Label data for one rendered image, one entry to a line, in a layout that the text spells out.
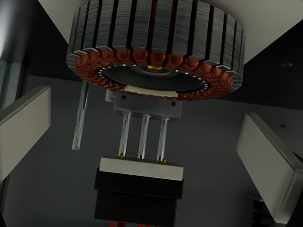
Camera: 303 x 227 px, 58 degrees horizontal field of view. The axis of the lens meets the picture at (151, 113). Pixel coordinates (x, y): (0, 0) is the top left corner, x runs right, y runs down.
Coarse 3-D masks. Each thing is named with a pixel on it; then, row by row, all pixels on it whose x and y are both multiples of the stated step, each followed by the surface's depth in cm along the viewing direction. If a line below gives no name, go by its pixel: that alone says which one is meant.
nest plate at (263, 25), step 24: (48, 0) 16; (72, 0) 16; (216, 0) 14; (240, 0) 14; (264, 0) 13; (288, 0) 13; (240, 24) 16; (264, 24) 16; (288, 24) 15; (264, 48) 19
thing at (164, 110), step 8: (120, 96) 30; (128, 96) 30; (136, 96) 30; (144, 96) 30; (120, 104) 30; (128, 104) 30; (136, 104) 30; (144, 104) 30; (152, 104) 30; (160, 104) 30; (168, 104) 30; (176, 104) 30; (120, 112) 31; (128, 112) 30; (136, 112) 30; (144, 112) 30; (152, 112) 30; (160, 112) 30; (168, 112) 30; (176, 112) 30; (176, 120) 33
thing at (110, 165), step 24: (144, 120) 32; (168, 120) 32; (120, 144) 32; (144, 144) 32; (120, 168) 19; (144, 168) 20; (168, 168) 20; (120, 192) 22; (144, 192) 22; (168, 192) 22; (96, 216) 21; (120, 216) 21; (144, 216) 21; (168, 216) 21
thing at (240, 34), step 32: (96, 0) 14; (128, 0) 13; (160, 0) 13; (192, 0) 13; (96, 32) 14; (128, 32) 13; (160, 32) 13; (192, 32) 13; (224, 32) 14; (96, 64) 15; (128, 64) 14; (160, 64) 13; (192, 64) 13; (224, 64) 14; (160, 96) 22; (192, 96) 20
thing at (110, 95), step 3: (108, 90) 31; (108, 93) 31; (111, 93) 31; (114, 93) 31; (108, 96) 31; (111, 96) 31; (114, 96) 31; (105, 99) 31; (108, 99) 31; (111, 99) 31; (114, 99) 31
